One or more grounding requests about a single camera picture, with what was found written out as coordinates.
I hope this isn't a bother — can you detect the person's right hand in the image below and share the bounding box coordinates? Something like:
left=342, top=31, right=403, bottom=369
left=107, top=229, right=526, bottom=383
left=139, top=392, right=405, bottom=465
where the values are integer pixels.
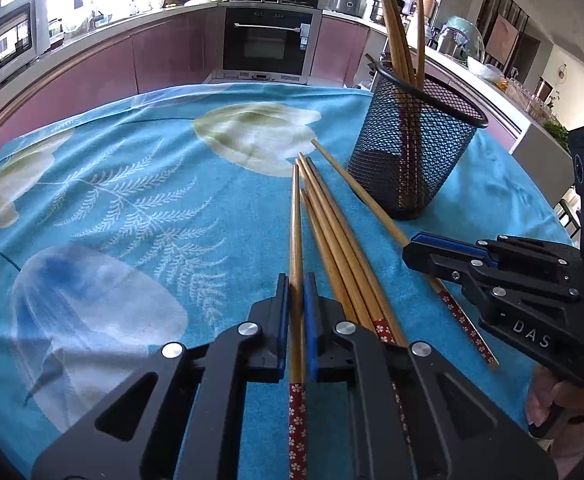
left=525, top=365, right=584, bottom=427

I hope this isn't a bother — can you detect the bamboo chopstick lone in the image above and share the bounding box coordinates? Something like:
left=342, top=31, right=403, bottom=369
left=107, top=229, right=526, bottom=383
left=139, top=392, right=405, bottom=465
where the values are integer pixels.
left=381, top=0, right=413, bottom=208

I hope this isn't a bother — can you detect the bamboo chopstick red end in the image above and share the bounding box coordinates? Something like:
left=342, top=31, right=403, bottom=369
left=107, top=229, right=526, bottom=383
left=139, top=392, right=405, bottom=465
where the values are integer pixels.
left=289, top=165, right=307, bottom=479
left=393, top=1, right=417, bottom=209
left=311, top=140, right=500, bottom=370
left=303, top=155, right=411, bottom=348
left=301, top=188, right=358, bottom=323
left=296, top=152, right=398, bottom=346
left=415, top=0, right=426, bottom=90

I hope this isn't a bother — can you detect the blue floral tablecloth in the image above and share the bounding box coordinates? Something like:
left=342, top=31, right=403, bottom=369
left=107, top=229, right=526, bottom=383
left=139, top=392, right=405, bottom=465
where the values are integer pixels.
left=0, top=84, right=566, bottom=475

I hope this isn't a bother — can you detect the black built-in oven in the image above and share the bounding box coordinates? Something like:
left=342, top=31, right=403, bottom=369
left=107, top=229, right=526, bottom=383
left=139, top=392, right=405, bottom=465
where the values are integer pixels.
left=216, top=2, right=322, bottom=84

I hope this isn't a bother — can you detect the green food cover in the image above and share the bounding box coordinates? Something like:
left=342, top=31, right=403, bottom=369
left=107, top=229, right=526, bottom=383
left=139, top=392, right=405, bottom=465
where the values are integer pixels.
left=437, top=16, right=485, bottom=63

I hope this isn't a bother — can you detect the white microwave oven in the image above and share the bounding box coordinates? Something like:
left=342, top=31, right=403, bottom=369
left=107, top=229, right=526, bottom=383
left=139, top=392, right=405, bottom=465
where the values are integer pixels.
left=0, top=0, right=50, bottom=83

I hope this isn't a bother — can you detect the black mesh utensil holder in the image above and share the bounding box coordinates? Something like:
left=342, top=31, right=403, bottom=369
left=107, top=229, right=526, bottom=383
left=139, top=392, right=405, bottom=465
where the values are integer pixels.
left=347, top=62, right=488, bottom=220

